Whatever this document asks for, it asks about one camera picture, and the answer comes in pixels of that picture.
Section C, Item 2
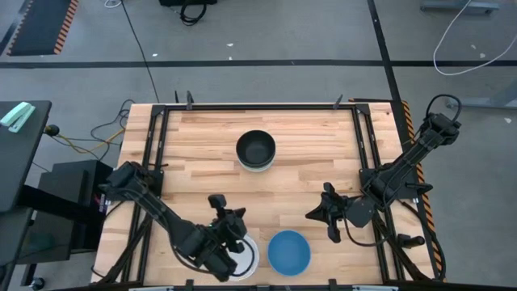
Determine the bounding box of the black floor tape strip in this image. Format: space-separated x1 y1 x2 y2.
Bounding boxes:
0 59 517 69
366 0 405 106

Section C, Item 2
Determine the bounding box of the mint green stapler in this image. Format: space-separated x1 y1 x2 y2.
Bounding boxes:
0 101 36 134

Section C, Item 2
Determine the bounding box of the black aluminium table frame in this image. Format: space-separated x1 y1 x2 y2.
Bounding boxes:
91 101 445 291

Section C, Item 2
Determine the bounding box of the large white ribbed bowl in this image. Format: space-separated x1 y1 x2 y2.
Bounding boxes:
224 233 261 283

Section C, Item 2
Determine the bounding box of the large blue bowl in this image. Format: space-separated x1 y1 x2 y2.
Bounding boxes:
267 229 313 277

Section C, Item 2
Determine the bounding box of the black side desk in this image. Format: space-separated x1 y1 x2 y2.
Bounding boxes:
0 206 34 291
0 99 53 214

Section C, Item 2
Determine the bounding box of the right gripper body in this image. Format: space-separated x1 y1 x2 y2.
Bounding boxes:
321 181 352 243

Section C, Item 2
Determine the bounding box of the white floor cable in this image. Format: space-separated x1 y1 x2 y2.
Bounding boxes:
433 0 517 77

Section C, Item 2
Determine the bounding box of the black floor equipment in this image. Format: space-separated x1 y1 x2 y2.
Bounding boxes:
158 0 218 6

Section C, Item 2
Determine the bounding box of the long black floor cable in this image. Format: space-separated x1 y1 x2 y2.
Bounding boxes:
120 0 161 104

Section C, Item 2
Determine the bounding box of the grey table leg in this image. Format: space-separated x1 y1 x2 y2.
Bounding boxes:
419 0 500 13
445 79 517 110

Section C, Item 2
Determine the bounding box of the coiled black cable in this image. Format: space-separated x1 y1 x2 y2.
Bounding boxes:
179 2 208 27

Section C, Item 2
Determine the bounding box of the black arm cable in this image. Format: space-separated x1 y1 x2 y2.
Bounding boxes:
171 238 259 280
426 94 463 122

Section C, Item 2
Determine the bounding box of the black mat orange striped edge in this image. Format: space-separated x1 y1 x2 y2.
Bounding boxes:
0 0 80 57
399 99 448 282

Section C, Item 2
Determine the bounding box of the yellow floor cable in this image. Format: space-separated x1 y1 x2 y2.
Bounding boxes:
56 128 126 155

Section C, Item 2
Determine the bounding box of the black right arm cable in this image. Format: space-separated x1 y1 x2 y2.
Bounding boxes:
426 94 463 122

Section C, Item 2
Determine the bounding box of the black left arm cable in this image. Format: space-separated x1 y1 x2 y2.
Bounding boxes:
171 238 259 280

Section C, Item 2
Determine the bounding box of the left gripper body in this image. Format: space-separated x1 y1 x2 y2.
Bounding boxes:
208 193 248 254

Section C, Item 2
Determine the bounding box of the small dark grey bowl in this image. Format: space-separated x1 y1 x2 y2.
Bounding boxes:
235 129 277 169

